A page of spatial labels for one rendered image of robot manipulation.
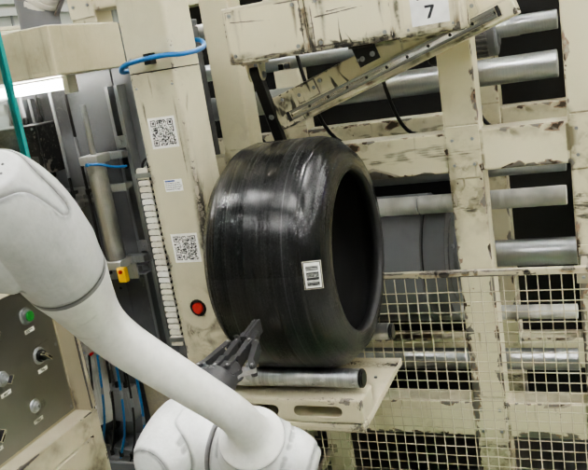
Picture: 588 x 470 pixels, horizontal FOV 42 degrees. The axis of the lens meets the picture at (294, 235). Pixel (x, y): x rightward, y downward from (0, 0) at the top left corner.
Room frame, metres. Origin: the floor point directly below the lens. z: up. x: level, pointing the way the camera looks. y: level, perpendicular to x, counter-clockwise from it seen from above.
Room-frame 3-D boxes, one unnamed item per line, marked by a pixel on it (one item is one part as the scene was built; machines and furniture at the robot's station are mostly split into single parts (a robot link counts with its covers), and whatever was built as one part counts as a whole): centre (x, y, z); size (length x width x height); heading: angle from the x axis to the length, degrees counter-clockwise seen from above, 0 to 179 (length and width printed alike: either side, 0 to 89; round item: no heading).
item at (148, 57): (1.90, 0.24, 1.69); 0.19 x 0.19 x 0.06; 67
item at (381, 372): (1.82, 0.00, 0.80); 0.37 x 0.36 x 0.02; 157
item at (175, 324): (1.91, 0.33, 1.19); 0.05 x 0.04 x 0.48; 157
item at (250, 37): (2.04, -0.23, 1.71); 0.61 x 0.25 x 0.15; 67
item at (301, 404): (1.69, 0.06, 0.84); 0.36 x 0.09 x 0.06; 67
